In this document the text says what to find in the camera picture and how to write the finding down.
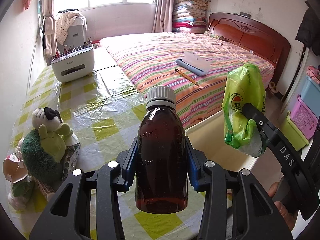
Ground green plastic bag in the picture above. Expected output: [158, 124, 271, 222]
[222, 63, 266, 158]

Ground yellow checkered plastic tablecloth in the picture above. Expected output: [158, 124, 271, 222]
[9, 48, 204, 239]

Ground stack of folded quilts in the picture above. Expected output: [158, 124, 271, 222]
[172, 0, 208, 34]

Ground brown medicine bottle white cap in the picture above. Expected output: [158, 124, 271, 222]
[136, 86, 188, 214]

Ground pink curtain right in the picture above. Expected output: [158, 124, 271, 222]
[152, 0, 175, 33]

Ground cream plastic trash bin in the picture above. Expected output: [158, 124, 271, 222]
[185, 111, 257, 172]

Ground white cabinet with cloth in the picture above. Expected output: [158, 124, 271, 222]
[55, 9, 87, 53]

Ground yellow pencil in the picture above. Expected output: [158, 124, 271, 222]
[174, 68, 200, 87]

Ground pink curtain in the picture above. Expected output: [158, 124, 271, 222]
[152, 0, 175, 33]
[41, 0, 57, 57]

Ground striped bed sheet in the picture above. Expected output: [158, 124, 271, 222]
[99, 32, 274, 128]

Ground torn paper cup trash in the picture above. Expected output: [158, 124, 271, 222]
[2, 153, 34, 210]

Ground right hand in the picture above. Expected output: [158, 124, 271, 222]
[268, 181, 297, 231]

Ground panda and green plush toy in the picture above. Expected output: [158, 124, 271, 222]
[21, 107, 81, 184]

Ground white desktop organizer box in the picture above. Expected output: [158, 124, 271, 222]
[51, 43, 94, 83]

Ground pink curtain left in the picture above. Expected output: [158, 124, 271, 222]
[41, 0, 57, 57]

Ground slippers on floor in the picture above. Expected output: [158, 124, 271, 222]
[267, 81, 278, 98]

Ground black hanging jacket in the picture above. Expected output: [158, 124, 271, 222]
[296, 1, 320, 56]

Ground blue pencil case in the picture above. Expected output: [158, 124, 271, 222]
[175, 59, 210, 76]

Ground blue plastic box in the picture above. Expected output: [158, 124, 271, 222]
[300, 76, 320, 118]

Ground pink plastic basket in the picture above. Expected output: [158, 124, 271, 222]
[290, 95, 318, 140]

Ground green plastic basket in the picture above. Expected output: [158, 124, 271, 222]
[280, 111, 309, 151]

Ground red wooden headboard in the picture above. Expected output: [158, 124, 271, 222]
[207, 12, 291, 84]

